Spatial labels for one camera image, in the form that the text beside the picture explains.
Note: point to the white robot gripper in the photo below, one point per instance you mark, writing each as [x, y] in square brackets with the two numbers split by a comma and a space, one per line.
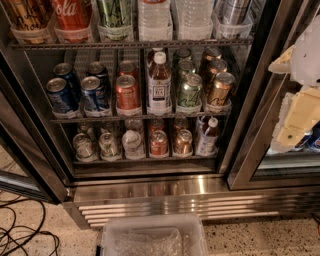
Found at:
[307, 58]

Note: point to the fridge glass door right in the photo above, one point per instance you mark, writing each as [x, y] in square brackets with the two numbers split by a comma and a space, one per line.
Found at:
[257, 164]

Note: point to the bottle bottom right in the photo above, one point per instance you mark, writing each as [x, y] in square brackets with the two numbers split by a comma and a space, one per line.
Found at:
[207, 134]

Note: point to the clear water bottle right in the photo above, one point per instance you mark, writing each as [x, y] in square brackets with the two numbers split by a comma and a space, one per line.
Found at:
[194, 19]

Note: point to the clear water bottle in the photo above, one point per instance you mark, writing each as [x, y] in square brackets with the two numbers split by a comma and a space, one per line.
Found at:
[194, 19]
[154, 20]

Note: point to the copper can bottom shelf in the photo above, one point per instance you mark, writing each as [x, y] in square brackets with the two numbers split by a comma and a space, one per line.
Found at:
[183, 143]

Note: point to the tea bottle white cap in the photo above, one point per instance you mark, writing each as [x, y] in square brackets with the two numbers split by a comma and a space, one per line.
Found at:
[159, 85]

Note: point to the tea bottle behind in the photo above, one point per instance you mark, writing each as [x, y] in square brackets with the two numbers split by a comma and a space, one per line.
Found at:
[150, 57]

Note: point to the red can bottom shelf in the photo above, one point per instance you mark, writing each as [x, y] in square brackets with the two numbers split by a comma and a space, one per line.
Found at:
[158, 144]

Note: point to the clear water bottle left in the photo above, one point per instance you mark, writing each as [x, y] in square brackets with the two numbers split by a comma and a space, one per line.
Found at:
[154, 20]

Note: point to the clear bottle bottom shelf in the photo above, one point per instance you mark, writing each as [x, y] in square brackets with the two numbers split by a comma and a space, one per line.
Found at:
[133, 145]

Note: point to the stainless steel fridge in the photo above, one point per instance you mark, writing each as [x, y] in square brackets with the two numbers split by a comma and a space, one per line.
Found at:
[98, 191]

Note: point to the gold can front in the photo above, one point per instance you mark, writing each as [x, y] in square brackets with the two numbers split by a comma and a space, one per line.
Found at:
[219, 92]

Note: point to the gold can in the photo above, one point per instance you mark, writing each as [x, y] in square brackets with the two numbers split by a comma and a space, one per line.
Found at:
[219, 92]
[214, 67]
[208, 54]

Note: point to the gold can middle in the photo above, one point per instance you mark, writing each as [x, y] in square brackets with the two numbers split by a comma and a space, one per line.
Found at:
[214, 67]

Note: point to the gold can back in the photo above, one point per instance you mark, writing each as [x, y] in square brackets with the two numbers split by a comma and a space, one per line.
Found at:
[208, 54]

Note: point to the silver tall can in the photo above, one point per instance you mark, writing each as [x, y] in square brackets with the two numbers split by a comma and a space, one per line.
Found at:
[231, 19]

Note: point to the green can front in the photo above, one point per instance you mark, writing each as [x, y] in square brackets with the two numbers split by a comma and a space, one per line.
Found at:
[189, 94]

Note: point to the green can middle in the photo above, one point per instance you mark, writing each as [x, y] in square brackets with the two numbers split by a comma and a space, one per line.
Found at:
[185, 67]

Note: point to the green can back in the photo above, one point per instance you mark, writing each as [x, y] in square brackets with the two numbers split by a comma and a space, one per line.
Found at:
[181, 54]

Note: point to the orange soda can front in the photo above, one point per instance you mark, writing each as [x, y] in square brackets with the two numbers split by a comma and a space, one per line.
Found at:
[127, 96]

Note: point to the orange soda can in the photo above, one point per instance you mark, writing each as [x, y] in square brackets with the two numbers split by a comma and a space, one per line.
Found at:
[127, 68]
[127, 96]

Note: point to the orange soda can back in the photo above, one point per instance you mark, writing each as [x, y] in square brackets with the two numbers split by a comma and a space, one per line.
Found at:
[127, 68]

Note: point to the green tall can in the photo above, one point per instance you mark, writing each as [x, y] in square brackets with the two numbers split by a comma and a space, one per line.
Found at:
[115, 19]

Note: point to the blue can back right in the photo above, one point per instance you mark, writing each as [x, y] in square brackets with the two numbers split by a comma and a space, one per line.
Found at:
[99, 70]

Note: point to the blue pepsi can front right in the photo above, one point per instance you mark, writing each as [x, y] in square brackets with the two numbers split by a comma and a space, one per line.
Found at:
[96, 102]

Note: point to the blue pepsi can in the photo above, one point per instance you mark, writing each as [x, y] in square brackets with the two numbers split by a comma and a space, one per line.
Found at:
[64, 104]
[96, 102]

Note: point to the silver can bottom left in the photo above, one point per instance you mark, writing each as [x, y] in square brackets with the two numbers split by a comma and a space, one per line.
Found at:
[84, 147]

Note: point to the clear plastic bin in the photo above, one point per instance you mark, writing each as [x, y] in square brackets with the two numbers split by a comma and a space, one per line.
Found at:
[161, 235]

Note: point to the blue can back left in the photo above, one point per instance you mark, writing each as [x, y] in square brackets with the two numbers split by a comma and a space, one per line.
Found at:
[67, 72]

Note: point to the red cola can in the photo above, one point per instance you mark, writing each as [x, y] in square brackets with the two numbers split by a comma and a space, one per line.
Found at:
[73, 17]

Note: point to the blue pepsi can front left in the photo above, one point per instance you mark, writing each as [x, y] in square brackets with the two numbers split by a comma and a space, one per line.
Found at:
[64, 104]

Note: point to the yellow black can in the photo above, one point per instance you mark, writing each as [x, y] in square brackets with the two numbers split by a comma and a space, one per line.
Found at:
[31, 20]

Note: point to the top wire shelf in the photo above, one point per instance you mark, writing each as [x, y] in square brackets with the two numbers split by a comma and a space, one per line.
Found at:
[130, 44]

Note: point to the wire shelf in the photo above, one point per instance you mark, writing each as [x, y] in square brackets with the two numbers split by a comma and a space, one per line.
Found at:
[139, 117]
[130, 44]

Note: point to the middle wire shelf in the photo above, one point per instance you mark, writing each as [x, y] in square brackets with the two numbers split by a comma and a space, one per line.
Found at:
[139, 117]

